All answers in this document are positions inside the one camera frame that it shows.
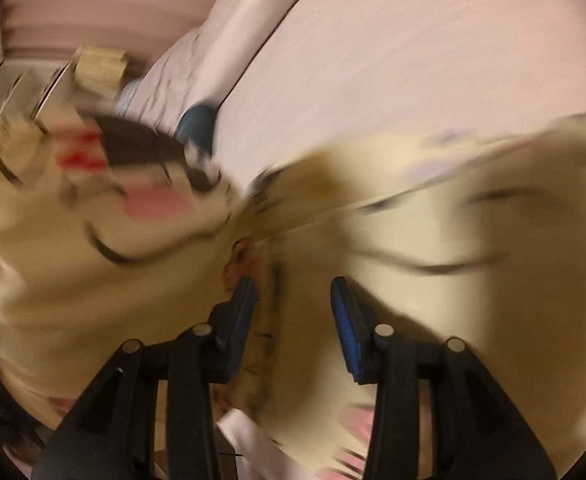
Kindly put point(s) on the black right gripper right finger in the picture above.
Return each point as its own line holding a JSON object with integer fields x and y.
{"x": 375, "y": 354}

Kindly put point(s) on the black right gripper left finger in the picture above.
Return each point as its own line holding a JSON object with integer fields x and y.
{"x": 206, "y": 354}

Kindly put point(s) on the yellow cartoon print pants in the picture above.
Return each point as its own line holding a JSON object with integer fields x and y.
{"x": 111, "y": 231}

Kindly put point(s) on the dark rolled garment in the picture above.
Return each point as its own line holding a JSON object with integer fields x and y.
{"x": 197, "y": 126}

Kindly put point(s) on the pink duvet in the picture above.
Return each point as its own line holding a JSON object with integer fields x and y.
{"x": 204, "y": 65}

